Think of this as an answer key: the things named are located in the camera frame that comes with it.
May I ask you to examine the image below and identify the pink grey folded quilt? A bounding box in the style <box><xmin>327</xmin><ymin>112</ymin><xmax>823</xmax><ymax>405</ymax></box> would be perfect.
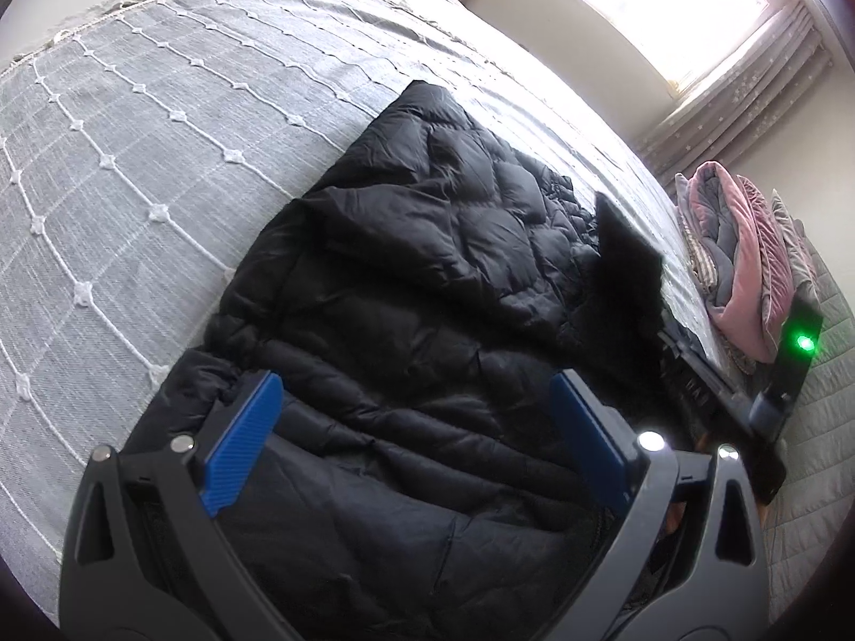
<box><xmin>674</xmin><ymin>161</ymin><xmax>819</xmax><ymax>375</ymax></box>

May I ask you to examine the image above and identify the grey padded headboard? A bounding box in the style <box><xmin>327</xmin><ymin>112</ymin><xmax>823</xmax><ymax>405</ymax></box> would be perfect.
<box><xmin>764</xmin><ymin>247</ymin><xmax>855</xmax><ymax>622</ymax></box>

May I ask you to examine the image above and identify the grey white bedspread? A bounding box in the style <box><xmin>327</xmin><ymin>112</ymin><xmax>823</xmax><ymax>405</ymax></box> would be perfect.
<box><xmin>2</xmin><ymin>0</ymin><xmax>725</xmax><ymax>616</ymax></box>

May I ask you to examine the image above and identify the black puffer jacket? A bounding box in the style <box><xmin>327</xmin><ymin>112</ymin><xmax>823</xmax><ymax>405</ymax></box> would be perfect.
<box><xmin>126</xmin><ymin>81</ymin><xmax>682</xmax><ymax>639</ymax></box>

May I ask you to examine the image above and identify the grey curtain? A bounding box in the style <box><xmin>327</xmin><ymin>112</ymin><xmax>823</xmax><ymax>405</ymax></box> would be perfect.
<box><xmin>636</xmin><ymin>0</ymin><xmax>832</xmax><ymax>187</ymax></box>

